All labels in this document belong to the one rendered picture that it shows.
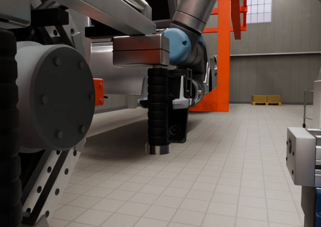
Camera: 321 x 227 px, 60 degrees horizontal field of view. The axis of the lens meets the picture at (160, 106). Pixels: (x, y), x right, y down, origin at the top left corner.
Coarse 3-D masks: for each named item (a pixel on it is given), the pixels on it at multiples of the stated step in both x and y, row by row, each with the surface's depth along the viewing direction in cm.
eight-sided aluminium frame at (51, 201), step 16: (32, 0) 53; (48, 32) 58; (64, 32) 57; (80, 32) 61; (80, 48) 61; (80, 144) 62; (48, 160) 58; (64, 160) 57; (32, 176) 56; (48, 176) 59; (64, 176) 57; (32, 192) 54; (48, 192) 53; (32, 208) 54; (48, 208) 52; (32, 224) 49; (48, 224) 52
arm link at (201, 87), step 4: (192, 76) 73; (196, 76) 73; (200, 76) 74; (196, 80) 73; (200, 80) 74; (200, 84) 74; (200, 88) 72; (204, 88) 78; (204, 92) 78; (200, 96) 72; (200, 100) 77
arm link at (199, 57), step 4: (200, 40) 73; (200, 44) 73; (200, 48) 72; (200, 52) 71; (200, 56) 72; (196, 60) 70; (200, 60) 73; (192, 64) 70; (196, 64) 73; (200, 64) 74; (176, 68) 76; (180, 68) 74; (184, 68) 73; (192, 68) 73; (196, 68) 73; (200, 68) 74; (192, 72) 73; (196, 72) 73; (200, 72) 74
